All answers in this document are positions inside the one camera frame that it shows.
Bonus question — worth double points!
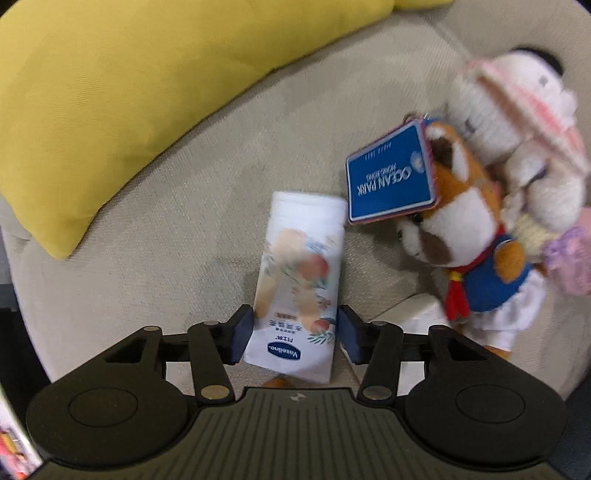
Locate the white lotion tube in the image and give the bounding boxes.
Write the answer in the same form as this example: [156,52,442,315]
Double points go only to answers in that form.
[243,191,346,385]

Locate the yellow pillow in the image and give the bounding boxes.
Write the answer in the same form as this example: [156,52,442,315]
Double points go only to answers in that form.
[0,0,455,261]

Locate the white plush with black ears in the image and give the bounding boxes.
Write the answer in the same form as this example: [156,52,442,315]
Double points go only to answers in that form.
[510,44,580,121]

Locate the beige sofa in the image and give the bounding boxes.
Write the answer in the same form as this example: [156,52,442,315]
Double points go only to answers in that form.
[0,0,591,402]

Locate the white bunny plush pink ears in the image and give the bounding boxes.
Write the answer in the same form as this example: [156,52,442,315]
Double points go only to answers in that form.
[445,51,591,296]

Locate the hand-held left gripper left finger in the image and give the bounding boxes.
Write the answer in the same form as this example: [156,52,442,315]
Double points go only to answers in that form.
[104,305,256,402]

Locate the brown bear plush blue outfit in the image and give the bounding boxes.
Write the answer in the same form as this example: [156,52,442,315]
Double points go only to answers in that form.
[345,115,546,361]

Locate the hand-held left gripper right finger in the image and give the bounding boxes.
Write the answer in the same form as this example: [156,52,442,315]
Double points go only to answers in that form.
[338,305,485,401]

